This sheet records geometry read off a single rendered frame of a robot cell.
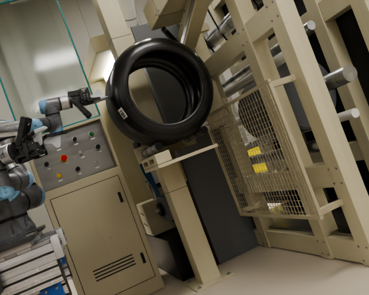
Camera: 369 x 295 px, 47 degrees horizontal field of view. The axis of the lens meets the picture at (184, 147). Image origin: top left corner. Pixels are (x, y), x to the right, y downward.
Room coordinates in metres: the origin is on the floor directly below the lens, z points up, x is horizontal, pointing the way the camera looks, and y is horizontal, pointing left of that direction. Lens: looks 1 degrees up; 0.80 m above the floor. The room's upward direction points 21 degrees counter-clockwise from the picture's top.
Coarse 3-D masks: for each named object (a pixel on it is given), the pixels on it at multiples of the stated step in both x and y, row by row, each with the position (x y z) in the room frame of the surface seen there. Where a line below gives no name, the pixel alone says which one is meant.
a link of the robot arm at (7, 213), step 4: (4, 200) 1.77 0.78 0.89; (8, 200) 1.80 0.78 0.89; (0, 204) 1.73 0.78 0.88; (4, 204) 1.76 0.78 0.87; (8, 204) 1.78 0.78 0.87; (0, 208) 1.73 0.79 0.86; (4, 208) 1.75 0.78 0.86; (8, 208) 1.77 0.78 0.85; (0, 212) 1.73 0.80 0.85; (4, 212) 1.75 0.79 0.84; (8, 212) 1.77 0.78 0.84; (12, 212) 1.79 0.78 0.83; (0, 216) 1.74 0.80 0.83; (4, 216) 1.75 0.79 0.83; (8, 216) 1.76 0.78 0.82; (0, 220) 1.74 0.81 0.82
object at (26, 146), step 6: (12, 144) 1.60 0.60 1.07; (24, 144) 1.57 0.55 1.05; (30, 144) 1.57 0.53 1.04; (36, 144) 1.56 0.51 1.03; (42, 144) 1.61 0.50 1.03; (12, 150) 1.59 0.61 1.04; (18, 150) 1.62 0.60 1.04; (24, 150) 1.57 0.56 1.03; (30, 150) 1.56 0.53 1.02; (36, 150) 1.56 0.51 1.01; (42, 150) 1.60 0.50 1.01; (12, 156) 1.59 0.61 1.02; (18, 156) 1.59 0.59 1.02; (24, 156) 1.60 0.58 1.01; (30, 156) 1.57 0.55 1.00; (36, 156) 1.63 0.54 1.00; (42, 156) 1.62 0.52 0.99; (18, 162) 1.59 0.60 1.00; (24, 162) 1.62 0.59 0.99
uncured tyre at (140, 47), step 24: (144, 48) 2.30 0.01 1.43; (168, 48) 2.33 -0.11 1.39; (120, 72) 2.24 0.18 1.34; (168, 72) 2.65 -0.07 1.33; (192, 72) 2.60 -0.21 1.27; (120, 96) 2.23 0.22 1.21; (192, 96) 2.65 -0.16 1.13; (120, 120) 2.28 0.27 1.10; (144, 120) 2.25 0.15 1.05; (192, 120) 2.33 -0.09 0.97; (144, 144) 2.46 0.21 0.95; (168, 144) 2.43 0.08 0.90
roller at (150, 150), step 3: (156, 144) 2.30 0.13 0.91; (159, 144) 2.30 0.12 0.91; (162, 144) 2.31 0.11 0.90; (150, 147) 2.41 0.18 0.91; (153, 147) 2.33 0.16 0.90; (156, 147) 2.29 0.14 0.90; (159, 147) 2.30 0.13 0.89; (162, 147) 2.31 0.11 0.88; (144, 150) 2.58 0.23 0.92; (147, 150) 2.48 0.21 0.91; (150, 150) 2.42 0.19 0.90; (153, 150) 2.36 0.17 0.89; (156, 150) 2.33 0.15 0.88; (144, 153) 2.57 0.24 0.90; (147, 153) 2.51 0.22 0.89; (150, 153) 2.47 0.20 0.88; (147, 156) 2.60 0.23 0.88
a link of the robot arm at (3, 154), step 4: (8, 144) 1.61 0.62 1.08; (0, 148) 1.60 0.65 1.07; (4, 148) 1.59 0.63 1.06; (0, 152) 1.59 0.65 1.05; (4, 152) 1.58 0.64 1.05; (8, 152) 1.59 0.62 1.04; (0, 156) 1.59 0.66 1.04; (4, 156) 1.58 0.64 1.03; (8, 156) 1.58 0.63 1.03; (4, 160) 1.59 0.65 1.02; (8, 160) 1.59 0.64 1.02; (12, 160) 1.60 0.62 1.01; (8, 164) 1.63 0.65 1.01
